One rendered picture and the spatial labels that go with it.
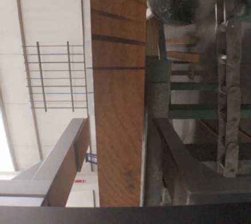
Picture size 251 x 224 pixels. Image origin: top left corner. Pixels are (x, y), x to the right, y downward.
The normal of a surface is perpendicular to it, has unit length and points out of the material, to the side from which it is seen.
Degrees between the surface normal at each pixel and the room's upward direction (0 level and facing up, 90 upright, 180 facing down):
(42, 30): 88
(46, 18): 88
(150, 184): 90
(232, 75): 90
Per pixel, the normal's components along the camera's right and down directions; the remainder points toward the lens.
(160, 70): 0.02, 0.29
